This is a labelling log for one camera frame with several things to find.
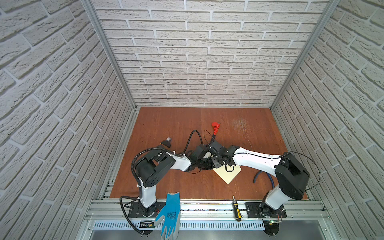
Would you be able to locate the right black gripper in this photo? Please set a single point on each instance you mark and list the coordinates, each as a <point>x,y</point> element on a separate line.
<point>216,164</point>

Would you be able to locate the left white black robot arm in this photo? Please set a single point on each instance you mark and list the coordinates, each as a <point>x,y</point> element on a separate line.
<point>151,165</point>

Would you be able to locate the black yellow screwdriver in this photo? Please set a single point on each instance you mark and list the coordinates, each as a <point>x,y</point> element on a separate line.
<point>237,212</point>

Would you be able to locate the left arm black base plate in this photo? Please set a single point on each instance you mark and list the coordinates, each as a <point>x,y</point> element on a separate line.
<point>137,210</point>

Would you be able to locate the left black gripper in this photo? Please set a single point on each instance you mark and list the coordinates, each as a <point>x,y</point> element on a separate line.
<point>210,166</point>

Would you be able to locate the red black pipe wrench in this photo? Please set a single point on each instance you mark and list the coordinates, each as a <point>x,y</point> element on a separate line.
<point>215,126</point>

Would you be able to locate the small black clear plug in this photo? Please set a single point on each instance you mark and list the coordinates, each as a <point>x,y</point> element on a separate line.
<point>167,142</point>

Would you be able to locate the aluminium front rail frame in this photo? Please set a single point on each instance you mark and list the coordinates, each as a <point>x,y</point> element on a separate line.
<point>217,215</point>

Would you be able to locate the cream yellow envelope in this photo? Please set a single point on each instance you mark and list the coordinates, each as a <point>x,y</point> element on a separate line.
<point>227,173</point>

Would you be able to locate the blue grey work glove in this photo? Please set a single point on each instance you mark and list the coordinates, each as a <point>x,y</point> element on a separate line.
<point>170,215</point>

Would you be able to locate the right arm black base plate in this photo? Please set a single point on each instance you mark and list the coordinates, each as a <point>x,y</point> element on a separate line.
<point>262,210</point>

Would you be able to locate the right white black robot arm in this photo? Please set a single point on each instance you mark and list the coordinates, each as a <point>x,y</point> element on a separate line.
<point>291,175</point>

